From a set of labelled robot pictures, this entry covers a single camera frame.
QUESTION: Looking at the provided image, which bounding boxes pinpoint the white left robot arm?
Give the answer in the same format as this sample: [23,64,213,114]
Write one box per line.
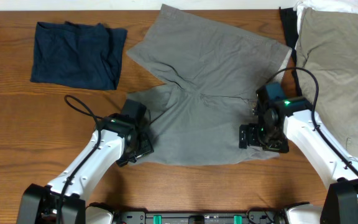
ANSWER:
[17,114,154,223]

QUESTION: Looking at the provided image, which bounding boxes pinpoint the khaki shorts on pile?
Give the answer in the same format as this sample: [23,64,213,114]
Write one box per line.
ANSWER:
[295,7,358,165]

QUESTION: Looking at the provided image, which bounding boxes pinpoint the folded navy blue garment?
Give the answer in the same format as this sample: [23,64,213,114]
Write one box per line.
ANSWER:
[30,21,127,90]

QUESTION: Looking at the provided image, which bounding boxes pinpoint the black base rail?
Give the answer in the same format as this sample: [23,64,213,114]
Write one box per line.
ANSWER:
[112,209,287,224]

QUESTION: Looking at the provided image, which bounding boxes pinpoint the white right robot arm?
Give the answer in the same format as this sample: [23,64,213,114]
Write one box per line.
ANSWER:
[239,97,358,223]

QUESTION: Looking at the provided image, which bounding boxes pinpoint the grey shorts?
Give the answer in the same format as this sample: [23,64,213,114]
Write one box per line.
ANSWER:
[127,5,291,166]

